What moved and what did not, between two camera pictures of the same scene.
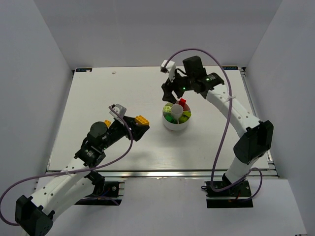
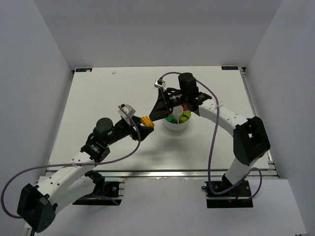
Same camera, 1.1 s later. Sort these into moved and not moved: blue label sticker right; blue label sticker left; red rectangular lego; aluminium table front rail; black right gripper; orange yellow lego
Moved: black right gripper; orange yellow lego; red rectangular lego
Not moved: blue label sticker right; blue label sticker left; aluminium table front rail
